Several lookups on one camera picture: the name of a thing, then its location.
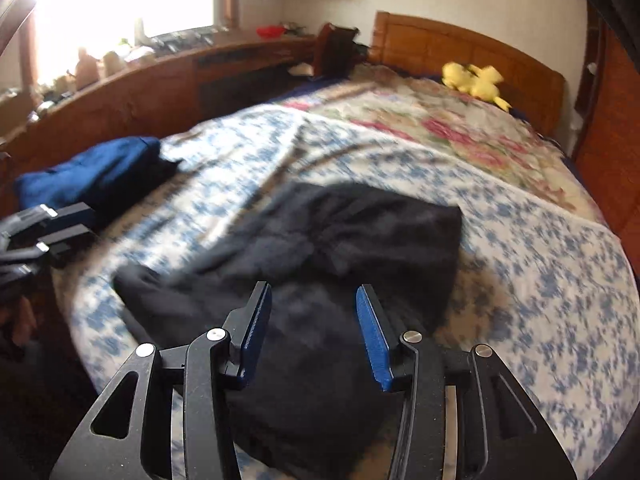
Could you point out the wooden bed headboard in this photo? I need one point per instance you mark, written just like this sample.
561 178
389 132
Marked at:
450 42

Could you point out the red bowl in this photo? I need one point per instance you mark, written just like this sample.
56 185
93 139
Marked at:
270 32

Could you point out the folded blue garment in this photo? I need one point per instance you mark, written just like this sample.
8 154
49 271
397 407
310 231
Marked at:
95 170

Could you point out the wooden slatted wardrobe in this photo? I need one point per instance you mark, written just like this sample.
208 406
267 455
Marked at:
610 135

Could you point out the window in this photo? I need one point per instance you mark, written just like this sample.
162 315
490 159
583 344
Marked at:
125 0

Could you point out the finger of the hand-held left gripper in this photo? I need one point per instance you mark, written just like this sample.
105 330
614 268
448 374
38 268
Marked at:
65 245
65 215

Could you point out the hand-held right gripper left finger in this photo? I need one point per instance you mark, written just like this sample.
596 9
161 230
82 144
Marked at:
255 331

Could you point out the wooden chair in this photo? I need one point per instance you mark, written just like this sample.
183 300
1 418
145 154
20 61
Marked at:
335 50

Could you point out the pink floral quilt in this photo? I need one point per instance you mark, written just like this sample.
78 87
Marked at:
450 130

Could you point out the yellow plush toy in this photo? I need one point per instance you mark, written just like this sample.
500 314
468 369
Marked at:
472 82

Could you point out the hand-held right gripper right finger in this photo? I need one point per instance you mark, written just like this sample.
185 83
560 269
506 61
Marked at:
372 341

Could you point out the black jacket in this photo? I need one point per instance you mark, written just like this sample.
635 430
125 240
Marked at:
320 240

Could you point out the blue floral bedsheet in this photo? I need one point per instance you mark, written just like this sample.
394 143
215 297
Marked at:
500 280

